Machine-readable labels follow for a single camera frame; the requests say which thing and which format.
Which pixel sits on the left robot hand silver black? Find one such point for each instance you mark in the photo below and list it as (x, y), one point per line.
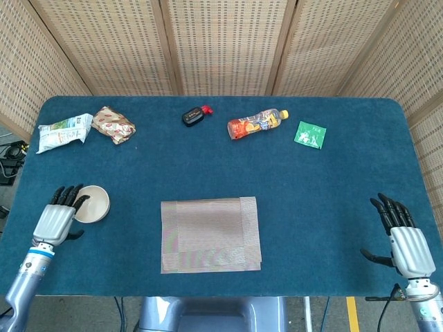
(55, 221)

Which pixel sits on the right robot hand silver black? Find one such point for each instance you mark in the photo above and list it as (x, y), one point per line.
(412, 250)

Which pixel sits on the white bowl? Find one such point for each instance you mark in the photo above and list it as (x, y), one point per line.
(95, 204)

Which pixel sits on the brown woven placemat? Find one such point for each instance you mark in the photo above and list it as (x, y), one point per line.
(211, 235)

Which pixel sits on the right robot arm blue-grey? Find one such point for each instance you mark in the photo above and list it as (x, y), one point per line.
(429, 311)

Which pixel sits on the white snack bag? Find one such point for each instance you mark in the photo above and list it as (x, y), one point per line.
(62, 133)

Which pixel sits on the gold red snack wrapper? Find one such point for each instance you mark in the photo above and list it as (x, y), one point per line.
(113, 125)

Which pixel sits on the white table leg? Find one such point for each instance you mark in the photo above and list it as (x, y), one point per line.
(307, 314)

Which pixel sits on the green tea sachet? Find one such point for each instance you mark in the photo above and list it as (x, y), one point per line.
(309, 135)

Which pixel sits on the black bottle red cap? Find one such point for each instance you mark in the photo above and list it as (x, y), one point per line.
(192, 117)

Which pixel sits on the blue-grey robot torso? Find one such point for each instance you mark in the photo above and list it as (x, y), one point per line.
(211, 314)

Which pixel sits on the orange drink bottle yellow cap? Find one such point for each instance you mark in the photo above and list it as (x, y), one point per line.
(254, 124)

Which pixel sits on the woven bamboo folding screen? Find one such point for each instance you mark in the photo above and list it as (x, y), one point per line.
(225, 45)

